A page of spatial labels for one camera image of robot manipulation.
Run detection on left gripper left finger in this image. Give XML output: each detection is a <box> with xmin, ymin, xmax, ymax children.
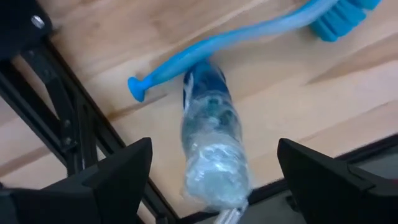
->
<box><xmin>43</xmin><ymin>137</ymin><xmax>154</xmax><ymax>224</ymax></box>

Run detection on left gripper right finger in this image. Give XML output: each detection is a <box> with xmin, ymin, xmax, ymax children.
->
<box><xmin>277</xmin><ymin>138</ymin><xmax>376</xmax><ymax>224</ymax></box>

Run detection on blue and white dish brush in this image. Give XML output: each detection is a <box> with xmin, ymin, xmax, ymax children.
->
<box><xmin>127</xmin><ymin>0</ymin><xmax>383</xmax><ymax>103</ymax></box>

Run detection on black aluminium table frame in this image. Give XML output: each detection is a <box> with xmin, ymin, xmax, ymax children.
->
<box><xmin>0</xmin><ymin>0</ymin><xmax>398</xmax><ymax>224</ymax></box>

